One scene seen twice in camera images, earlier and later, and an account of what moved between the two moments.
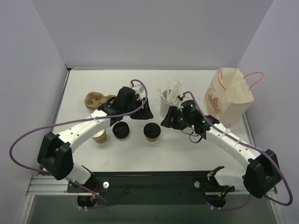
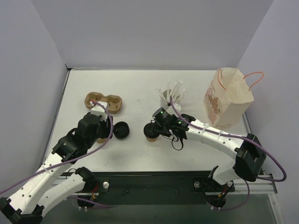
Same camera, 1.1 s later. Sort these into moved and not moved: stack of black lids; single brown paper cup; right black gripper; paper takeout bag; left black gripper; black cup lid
Moved: right black gripper; left black gripper
Not moved: paper takeout bag; single brown paper cup; black cup lid; stack of black lids
